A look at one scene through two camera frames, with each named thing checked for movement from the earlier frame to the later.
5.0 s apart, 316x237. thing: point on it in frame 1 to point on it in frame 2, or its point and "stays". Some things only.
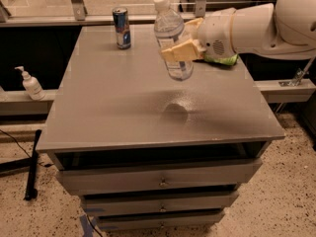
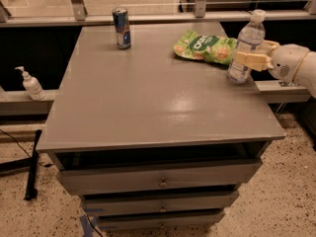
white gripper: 215,37 to 285,61
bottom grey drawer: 118,222 stays
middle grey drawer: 100,205 stays
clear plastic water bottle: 169,31 to 250,39
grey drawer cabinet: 144,150 stays
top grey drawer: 161,179 stays
